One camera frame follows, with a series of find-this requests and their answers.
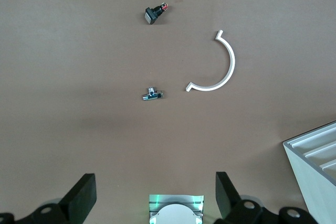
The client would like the white slotted tray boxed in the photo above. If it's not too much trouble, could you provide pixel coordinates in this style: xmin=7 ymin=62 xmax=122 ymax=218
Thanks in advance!
xmin=282 ymin=120 xmax=336 ymax=224

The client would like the black square push button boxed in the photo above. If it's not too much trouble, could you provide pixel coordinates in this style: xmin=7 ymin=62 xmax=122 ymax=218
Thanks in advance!
xmin=144 ymin=3 xmax=169 ymax=25

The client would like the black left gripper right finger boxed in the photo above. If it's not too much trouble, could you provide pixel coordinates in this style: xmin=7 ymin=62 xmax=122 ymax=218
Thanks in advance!
xmin=215 ymin=172 xmax=319 ymax=224

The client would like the white semicircular bracket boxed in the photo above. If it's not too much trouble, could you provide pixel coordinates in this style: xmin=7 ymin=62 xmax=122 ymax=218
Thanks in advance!
xmin=185 ymin=29 xmax=235 ymax=93

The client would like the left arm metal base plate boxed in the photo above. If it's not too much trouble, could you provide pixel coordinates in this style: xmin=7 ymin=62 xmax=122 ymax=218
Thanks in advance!
xmin=149 ymin=194 xmax=205 ymax=224

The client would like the metal tee fitting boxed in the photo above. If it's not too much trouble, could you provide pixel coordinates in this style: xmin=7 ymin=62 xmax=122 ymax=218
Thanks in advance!
xmin=141 ymin=87 xmax=164 ymax=101

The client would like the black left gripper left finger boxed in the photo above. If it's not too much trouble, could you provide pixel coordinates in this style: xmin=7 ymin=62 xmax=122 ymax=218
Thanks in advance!
xmin=0 ymin=173 xmax=97 ymax=224

